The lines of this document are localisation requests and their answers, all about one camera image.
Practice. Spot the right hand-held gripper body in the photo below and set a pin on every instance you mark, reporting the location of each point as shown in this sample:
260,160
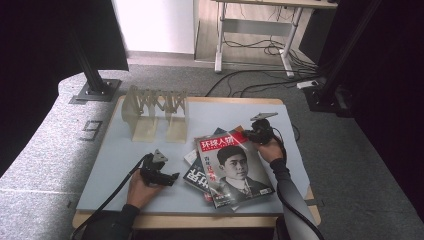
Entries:
263,131

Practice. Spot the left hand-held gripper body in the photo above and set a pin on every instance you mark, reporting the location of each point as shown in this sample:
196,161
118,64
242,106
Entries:
153,173

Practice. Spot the white magazine green title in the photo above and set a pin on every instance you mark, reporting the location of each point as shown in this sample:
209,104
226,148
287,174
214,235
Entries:
190,156

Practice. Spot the grey portrait magazine red title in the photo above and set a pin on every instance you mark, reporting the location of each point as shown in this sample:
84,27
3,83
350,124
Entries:
233,166

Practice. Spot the clear acrylic magazine rack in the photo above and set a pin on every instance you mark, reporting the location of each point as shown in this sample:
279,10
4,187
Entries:
143,130

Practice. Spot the person's right hand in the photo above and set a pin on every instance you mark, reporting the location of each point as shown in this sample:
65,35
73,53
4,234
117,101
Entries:
271,151

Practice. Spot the person's left hand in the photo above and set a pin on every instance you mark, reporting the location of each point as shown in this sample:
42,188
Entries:
141,193

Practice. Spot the wooden table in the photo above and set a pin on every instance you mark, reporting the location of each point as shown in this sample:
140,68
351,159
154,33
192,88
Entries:
200,221

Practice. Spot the white power strip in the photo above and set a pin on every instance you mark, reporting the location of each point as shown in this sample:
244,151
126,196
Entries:
306,84

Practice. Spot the black tape floor marking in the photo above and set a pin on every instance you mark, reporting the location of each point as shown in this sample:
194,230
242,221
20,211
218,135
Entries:
93,130

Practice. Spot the black metal stand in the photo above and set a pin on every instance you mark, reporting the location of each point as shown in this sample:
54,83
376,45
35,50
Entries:
95,85
328,88

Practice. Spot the dark curtain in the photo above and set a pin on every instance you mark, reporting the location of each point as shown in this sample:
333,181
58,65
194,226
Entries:
33,50
393,100

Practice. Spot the white desk frame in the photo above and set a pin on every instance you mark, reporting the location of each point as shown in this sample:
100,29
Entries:
220,40

